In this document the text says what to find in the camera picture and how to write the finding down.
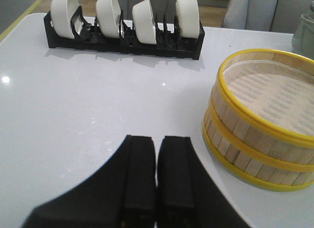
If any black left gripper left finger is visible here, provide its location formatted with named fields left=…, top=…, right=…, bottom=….
left=22, top=135, right=156, bottom=228

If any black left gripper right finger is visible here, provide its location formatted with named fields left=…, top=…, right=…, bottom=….
left=157, top=136, right=249, bottom=228

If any bamboo steamer drawer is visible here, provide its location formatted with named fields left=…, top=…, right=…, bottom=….
left=203, top=106, right=314, bottom=192
left=208, top=48, right=314, bottom=174

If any black bowl rack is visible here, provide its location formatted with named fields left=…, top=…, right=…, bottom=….
left=44, top=6, right=205, bottom=60

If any white bowl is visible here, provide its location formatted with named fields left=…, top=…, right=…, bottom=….
left=96, top=0, right=121, bottom=39
left=175, top=0, right=200, bottom=39
left=132, top=0, right=157, bottom=45
left=51, top=0, right=79, bottom=39

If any white bowl far right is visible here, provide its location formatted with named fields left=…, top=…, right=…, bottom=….
left=175, top=0, right=200, bottom=39

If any grey electric cooking pot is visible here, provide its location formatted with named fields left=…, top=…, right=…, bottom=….
left=291, top=1, right=314, bottom=59

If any grey chair left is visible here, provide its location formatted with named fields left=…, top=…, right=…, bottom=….
left=115, top=0, right=198, bottom=24

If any white bowl far left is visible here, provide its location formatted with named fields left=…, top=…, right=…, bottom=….
left=51, top=0, right=79, bottom=39

